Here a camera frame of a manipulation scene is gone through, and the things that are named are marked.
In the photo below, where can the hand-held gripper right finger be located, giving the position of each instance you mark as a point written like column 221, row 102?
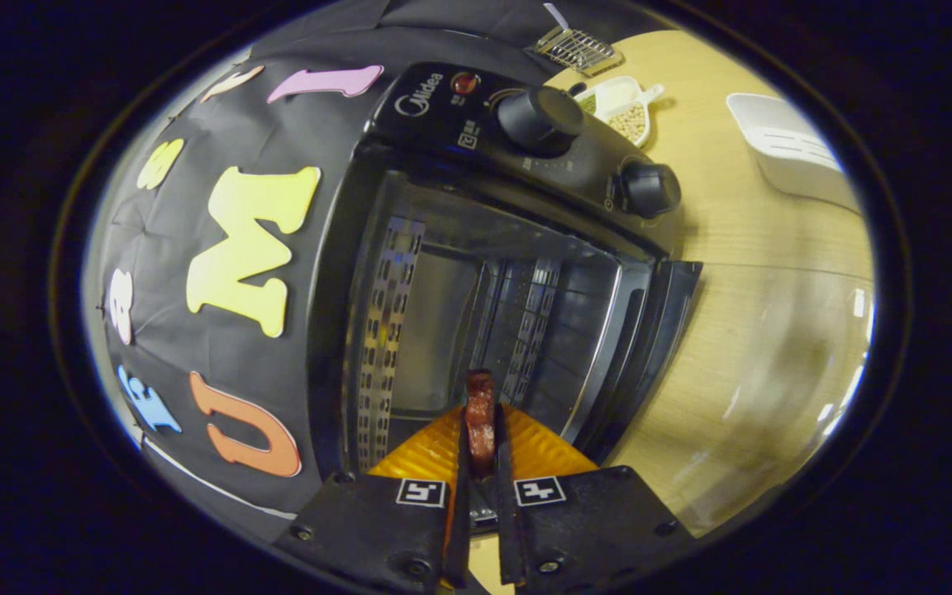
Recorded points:
column 583, row 521

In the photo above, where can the metal mesh utensil holder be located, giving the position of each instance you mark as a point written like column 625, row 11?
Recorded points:
column 575, row 49

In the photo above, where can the brown meat slice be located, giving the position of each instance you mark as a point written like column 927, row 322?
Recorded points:
column 480, row 417

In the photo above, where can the white divided condiment dish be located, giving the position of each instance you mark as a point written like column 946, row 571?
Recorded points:
column 621, row 107

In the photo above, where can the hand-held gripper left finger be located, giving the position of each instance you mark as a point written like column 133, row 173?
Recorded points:
column 377, row 521

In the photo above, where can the white rectangular dish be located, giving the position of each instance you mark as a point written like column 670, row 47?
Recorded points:
column 790, row 149

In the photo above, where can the black toaster oven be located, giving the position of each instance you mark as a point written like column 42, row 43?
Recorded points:
column 443, row 120

